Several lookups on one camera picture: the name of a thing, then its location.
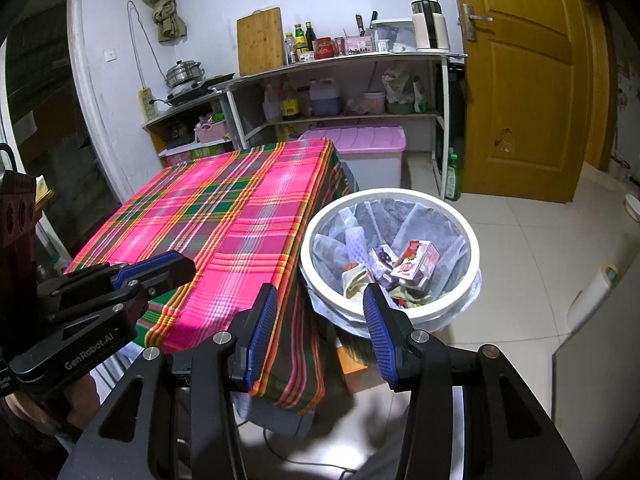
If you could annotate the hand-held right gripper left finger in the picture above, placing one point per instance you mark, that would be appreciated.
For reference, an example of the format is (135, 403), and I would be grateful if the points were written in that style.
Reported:
(262, 340)

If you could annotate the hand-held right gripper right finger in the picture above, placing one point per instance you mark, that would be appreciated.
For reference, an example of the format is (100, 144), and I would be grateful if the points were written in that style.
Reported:
(380, 340)

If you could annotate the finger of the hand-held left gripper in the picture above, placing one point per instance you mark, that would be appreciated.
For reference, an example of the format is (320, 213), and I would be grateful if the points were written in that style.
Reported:
(140, 269)
(170, 277)

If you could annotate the green snack bag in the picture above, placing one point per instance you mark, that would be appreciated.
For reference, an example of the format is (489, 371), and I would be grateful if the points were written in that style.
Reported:
(410, 296)

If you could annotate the white plastic waste bin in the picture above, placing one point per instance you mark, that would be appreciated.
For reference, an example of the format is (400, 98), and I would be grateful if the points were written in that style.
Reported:
(435, 312)

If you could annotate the silver lilac milk carton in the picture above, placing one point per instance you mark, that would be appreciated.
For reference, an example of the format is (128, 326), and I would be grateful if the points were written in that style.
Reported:
(384, 260)

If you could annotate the pink red printed carton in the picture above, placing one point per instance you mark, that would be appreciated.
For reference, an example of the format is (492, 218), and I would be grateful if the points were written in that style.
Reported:
(415, 262)

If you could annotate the white foam fruit net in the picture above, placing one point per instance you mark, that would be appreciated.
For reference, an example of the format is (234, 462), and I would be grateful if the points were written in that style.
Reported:
(357, 242)

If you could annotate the translucent bin liner bag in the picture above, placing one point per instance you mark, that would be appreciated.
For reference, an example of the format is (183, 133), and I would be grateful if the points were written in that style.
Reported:
(425, 220)

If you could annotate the person's left hand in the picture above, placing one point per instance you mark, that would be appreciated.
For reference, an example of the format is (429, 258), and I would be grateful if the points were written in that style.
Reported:
(80, 402)

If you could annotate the brown cardboard box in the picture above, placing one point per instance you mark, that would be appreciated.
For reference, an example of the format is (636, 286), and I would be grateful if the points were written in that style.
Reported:
(355, 367)

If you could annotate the striped white cloth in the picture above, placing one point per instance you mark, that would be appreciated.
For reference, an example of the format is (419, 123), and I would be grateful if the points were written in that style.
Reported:
(117, 375)

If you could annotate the pink green plaid tablecloth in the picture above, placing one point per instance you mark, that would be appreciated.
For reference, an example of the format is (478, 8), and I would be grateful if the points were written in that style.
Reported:
(225, 210)

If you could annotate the low white shelf unit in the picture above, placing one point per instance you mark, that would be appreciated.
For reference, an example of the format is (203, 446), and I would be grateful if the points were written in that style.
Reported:
(150, 127)

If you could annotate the pink plastic basket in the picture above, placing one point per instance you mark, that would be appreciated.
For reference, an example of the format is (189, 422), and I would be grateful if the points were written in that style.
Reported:
(212, 132)

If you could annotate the yellowed power strip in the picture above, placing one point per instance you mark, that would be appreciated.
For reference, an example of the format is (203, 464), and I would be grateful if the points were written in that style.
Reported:
(146, 104)

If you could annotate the green plastic bottle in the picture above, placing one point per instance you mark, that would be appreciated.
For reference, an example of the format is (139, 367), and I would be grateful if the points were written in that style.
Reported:
(453, 180)

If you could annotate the black induction cooker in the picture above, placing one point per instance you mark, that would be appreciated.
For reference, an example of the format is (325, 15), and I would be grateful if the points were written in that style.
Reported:
(200, 91)

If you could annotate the steel steamer pot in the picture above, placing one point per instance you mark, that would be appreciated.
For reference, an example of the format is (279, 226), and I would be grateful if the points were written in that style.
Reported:
(185, 75)

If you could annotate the white plastic bottle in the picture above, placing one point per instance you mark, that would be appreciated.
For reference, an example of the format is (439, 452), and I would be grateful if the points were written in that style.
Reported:
(271, 105)

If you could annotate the pink lid storage box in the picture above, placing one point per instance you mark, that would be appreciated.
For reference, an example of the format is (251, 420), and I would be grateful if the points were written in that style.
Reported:
(365, 140)

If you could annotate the dark bottle yellow label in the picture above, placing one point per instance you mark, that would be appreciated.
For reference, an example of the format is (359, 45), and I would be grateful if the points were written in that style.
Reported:
(289, 102)

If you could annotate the white paper roll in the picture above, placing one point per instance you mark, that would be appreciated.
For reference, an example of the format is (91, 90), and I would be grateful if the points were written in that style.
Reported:
(592, 300)

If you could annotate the grey plastic oil jug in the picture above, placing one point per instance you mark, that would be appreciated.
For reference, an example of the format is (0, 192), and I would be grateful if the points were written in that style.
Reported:
(325, 99)

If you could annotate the long white shelf unit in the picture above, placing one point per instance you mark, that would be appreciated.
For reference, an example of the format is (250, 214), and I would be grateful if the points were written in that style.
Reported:
(442, 100)

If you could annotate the crumpled plastic bags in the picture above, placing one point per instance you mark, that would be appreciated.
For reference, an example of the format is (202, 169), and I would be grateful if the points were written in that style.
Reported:
(405, 90)

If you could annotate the wooden cutting board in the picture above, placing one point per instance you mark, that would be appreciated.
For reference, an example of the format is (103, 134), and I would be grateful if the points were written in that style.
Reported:
(260, 40)

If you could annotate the clear glass bottle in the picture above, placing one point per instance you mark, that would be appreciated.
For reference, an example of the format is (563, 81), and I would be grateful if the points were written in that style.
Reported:
(290, 50)

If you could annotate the green hanging cloth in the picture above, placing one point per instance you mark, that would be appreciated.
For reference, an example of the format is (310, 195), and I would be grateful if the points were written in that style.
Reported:
(162, 5)

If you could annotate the yellow label oil bottle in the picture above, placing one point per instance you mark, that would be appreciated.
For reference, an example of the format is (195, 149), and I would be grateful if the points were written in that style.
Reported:
(300, 42)

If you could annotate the red lid jar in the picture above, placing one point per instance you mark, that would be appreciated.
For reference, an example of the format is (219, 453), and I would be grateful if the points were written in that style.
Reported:
(324, 49)

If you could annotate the dark sauce bottle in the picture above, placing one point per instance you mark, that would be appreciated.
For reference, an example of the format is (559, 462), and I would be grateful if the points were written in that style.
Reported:
(311, 37)

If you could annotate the white floor bowl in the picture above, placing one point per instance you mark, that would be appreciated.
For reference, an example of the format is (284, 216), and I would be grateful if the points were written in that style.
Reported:
(632, 209)

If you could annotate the yellow wooden door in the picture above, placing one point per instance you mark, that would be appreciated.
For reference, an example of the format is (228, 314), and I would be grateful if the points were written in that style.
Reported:
(515, 85)

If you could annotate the pink knife holder with knives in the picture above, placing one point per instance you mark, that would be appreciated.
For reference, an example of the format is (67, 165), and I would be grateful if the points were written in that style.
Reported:
(360, 44)

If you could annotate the clear plastic storage box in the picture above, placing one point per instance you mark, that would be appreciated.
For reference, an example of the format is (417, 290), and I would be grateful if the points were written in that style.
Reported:
(395, 35)

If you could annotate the white wall switch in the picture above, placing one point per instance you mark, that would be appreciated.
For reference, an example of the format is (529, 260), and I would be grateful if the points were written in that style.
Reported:
(110, 55)

